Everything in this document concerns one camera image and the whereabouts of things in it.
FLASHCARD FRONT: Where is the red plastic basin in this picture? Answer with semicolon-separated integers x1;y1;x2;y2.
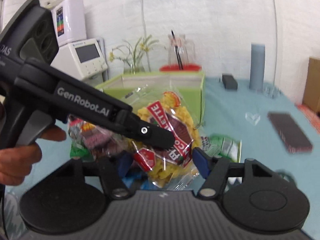
159;63;202;72

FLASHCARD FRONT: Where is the brown cardboard box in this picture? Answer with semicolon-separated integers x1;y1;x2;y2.
302;57;320;114

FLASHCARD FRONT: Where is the grey cylinder speaker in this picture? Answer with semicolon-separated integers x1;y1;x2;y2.
249;43;265;92

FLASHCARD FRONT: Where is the green cardboard storage box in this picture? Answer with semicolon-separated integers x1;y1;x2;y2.
96;71;205;125

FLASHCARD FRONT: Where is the teal heart-pattern tablecloth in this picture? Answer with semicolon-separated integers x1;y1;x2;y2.
5;78;319;239

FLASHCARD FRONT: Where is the black smartphone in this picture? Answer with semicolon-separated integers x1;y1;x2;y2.
267;112;313;153

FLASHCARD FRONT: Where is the glass pitcher with straw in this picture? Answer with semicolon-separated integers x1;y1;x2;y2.
168;34;196;66

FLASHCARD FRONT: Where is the clear macaroni snack bag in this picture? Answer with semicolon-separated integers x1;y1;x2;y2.
128;90;202;189

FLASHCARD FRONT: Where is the small black box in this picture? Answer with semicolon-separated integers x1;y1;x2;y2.
222;74;238;90

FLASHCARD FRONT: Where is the blue snack packet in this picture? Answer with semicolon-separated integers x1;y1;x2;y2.
122;172;153;191

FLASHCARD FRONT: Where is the white appliance with screen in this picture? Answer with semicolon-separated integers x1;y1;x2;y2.
51;38;107;87

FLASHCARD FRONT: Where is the person's left hand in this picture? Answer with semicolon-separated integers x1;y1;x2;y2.
0;102;67;186

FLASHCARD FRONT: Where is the red dates snack bag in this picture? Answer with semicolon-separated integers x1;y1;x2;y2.
67;115;127;161

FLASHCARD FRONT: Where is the glass vase with plant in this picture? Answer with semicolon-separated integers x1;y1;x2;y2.
108;35;167;74

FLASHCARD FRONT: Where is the green wrapped biscuit pack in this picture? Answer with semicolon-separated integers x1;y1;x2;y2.
201;134;242;163

